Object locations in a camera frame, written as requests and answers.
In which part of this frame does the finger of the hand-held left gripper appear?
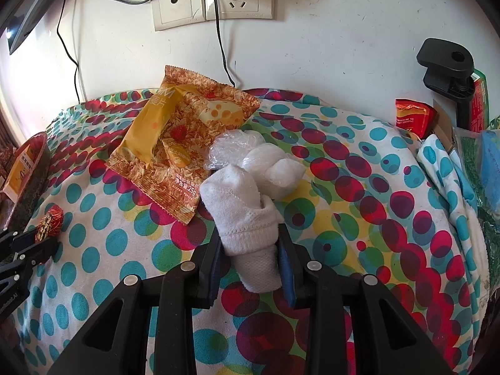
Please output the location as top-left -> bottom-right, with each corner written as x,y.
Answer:
0,230 -> 38,259
0,239 -> 60,283

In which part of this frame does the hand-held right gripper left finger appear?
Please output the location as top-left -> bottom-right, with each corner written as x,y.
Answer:
47,227 -> 223,375

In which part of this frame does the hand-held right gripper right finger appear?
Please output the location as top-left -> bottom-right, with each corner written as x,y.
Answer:
277,222 -> 454,375

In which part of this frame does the red candy packet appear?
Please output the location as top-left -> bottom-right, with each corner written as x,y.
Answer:
34,204 -> 64,243

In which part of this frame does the red tray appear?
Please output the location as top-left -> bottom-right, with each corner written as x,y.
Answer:
0,133 -> 51,231

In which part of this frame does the knotted white sock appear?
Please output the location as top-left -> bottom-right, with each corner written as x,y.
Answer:
199,164 -> 283,293

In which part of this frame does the tall orange box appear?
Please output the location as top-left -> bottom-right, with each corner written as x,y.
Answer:
0,144 -> 44,204

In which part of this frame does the brown snack bag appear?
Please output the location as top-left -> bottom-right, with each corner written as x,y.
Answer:
0,146 -> 16,180

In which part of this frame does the polka dot cloth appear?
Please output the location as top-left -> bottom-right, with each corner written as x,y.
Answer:
0,88 -> 500,375

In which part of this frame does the crumpled clear plastic bag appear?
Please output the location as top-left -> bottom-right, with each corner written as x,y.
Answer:
206,130 -> 306,201

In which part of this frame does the yellow cereal snack bag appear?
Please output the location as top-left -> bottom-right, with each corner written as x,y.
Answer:
107,65 -> 262,225

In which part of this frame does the red and yellow packet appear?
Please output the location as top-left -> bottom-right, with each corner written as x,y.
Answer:
394,99 -> 438,139

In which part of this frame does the brown cardboard piece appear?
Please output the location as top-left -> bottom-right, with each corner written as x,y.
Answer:
432,99 -> 458,151

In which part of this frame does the printed clear plastic bag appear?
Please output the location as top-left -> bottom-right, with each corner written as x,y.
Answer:
453,125 -> 500,243

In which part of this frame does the black monitor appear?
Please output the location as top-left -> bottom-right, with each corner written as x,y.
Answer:
7,0 -> 68,54

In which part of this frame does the blue sponge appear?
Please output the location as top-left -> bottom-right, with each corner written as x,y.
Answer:
480,130 -> 500,194

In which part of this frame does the green box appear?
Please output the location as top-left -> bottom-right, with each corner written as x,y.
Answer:
470,68 -> 489,133

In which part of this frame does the black clamp stand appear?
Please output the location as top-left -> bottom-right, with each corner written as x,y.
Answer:
416,38 -> 475,130

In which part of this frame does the thin black hanging cable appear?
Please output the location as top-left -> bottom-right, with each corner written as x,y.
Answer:
57,0 -> 88,104

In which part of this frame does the black charger cable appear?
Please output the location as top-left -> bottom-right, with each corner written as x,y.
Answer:
213,0 -> 237,87

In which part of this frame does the white single-hole wall plate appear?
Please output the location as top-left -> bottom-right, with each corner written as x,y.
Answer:
149,0 -> 206,32

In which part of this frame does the white wall socket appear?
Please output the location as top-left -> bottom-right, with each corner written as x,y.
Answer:
203,0 -> 275,22

